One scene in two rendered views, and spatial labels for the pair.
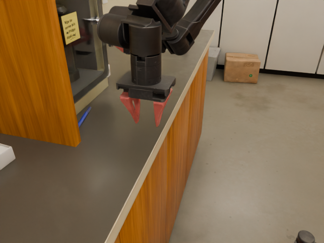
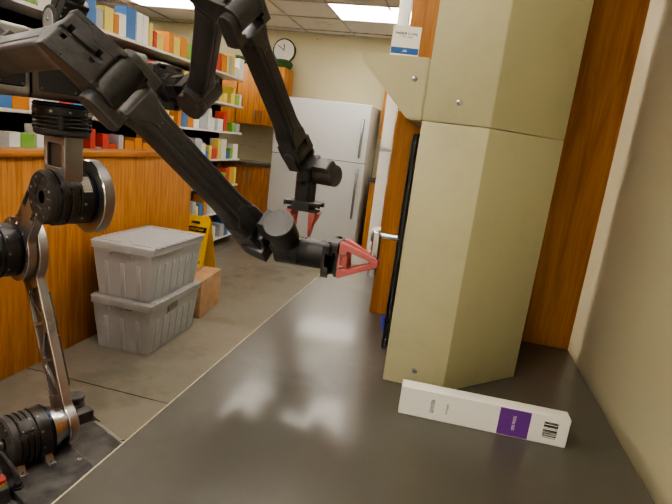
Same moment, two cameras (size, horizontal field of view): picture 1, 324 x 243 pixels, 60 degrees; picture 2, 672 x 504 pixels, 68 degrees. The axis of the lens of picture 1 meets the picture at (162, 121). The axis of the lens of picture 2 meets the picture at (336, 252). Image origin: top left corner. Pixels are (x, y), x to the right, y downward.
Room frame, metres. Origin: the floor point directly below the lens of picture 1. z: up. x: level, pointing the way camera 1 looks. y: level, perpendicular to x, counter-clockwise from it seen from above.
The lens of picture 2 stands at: (1.88, 0.04, 1.36)
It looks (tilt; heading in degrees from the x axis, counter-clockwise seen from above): 12 degrees down; 176
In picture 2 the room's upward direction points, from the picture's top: 7 degrees clockwise
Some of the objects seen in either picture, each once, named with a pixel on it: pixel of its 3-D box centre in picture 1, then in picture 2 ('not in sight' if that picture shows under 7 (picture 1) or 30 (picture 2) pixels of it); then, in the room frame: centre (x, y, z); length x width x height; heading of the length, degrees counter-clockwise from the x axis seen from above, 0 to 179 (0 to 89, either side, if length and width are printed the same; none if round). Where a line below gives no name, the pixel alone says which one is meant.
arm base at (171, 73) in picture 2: not in sight; (174, 87); (0.41, -0.36, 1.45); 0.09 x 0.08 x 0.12; 141
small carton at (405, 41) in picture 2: not in sight; (404, 47); (0.92, 0.18, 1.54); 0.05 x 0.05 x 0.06; 82
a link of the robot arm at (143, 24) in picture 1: (142, 37); (309, 172); (0.50, 0.03, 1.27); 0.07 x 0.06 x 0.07; 51
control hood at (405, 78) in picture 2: not in sight; (402, 97); (0.86, 0.20, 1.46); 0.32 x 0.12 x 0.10; 164
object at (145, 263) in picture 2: not in sight; (151, 261); (-1.18, -0.89, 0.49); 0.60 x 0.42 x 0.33; 164
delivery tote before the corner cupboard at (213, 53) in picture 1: (194, 62); not in sight; (3.50, -0.42, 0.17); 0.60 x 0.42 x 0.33; 72
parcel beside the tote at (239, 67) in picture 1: (240, 67); not in sight; (3.36, -1.00, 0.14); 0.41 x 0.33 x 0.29; 80
